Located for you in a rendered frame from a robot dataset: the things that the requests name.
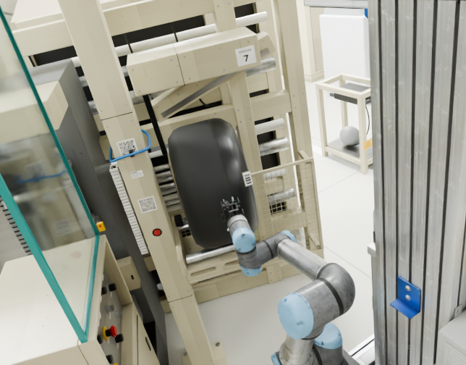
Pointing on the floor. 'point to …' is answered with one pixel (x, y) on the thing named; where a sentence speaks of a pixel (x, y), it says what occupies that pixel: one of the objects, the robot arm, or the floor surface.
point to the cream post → (205, 356)
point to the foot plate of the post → (213, 354)
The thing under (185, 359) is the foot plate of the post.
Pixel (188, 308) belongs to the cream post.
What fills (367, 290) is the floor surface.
